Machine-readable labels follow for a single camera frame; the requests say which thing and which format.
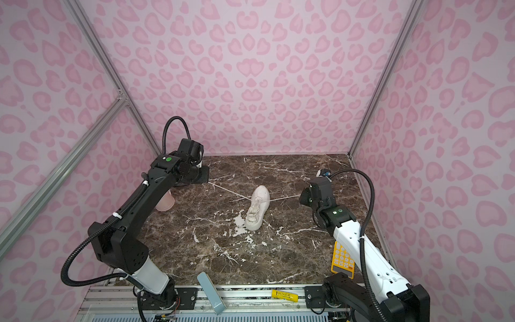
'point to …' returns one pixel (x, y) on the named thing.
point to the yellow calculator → (342, 261)
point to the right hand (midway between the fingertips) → (307, 189)
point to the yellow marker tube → (285, 295)
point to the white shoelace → (247, 198)
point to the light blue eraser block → (216, 300)
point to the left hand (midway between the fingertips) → (204, 172)
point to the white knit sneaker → (260, 201)
